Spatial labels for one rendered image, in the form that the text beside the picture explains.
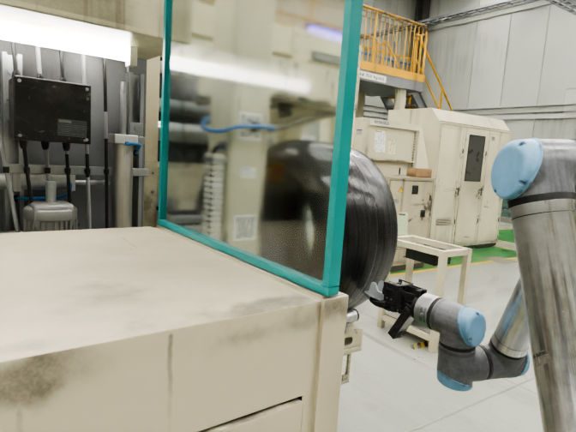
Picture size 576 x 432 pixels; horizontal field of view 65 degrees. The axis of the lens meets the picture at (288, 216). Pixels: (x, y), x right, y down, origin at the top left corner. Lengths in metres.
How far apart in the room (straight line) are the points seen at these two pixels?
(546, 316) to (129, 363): 0.72
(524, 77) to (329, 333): 13.30
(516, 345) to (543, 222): 0.45
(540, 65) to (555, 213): 12.72
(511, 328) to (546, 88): 12.30
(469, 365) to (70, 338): 1.03
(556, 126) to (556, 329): 12.29
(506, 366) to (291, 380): 0.86
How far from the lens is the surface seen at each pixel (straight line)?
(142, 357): 0.46
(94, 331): 0.47
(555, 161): 0.97
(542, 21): 13.93
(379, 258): 1.41
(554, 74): 13.43
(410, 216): 6.18
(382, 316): 4.09
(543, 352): 0.96
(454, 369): 1.29
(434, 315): 1.27
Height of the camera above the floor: 1.44
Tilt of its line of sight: 8 degrees down
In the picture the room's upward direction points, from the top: 4 degrees clockwise
